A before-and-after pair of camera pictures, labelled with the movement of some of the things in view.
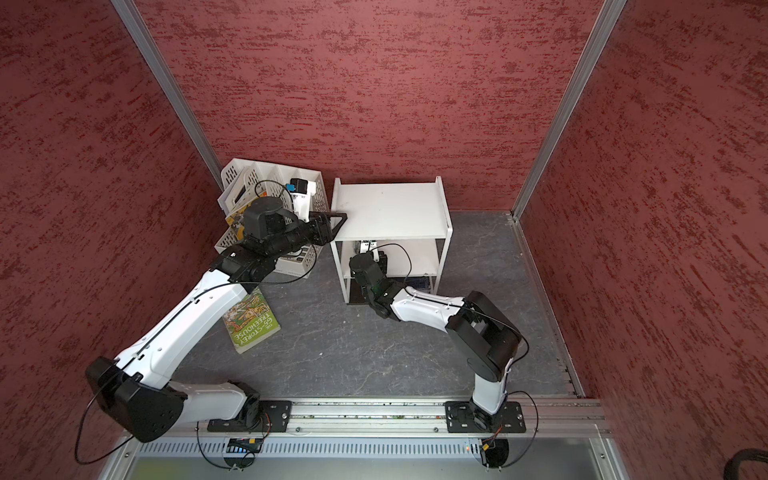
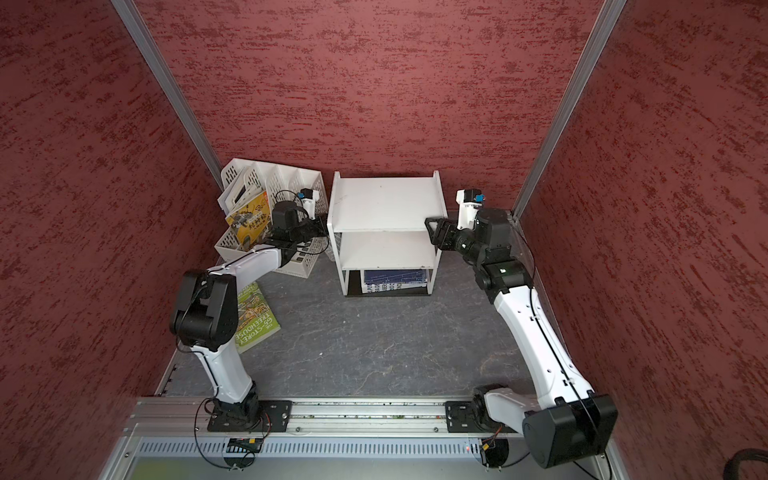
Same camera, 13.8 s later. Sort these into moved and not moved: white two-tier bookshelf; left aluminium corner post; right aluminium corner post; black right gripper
Moved: black right gripper
Not moved: right aluminium corner post; white two-tier bookshelf; left aluminium corner post
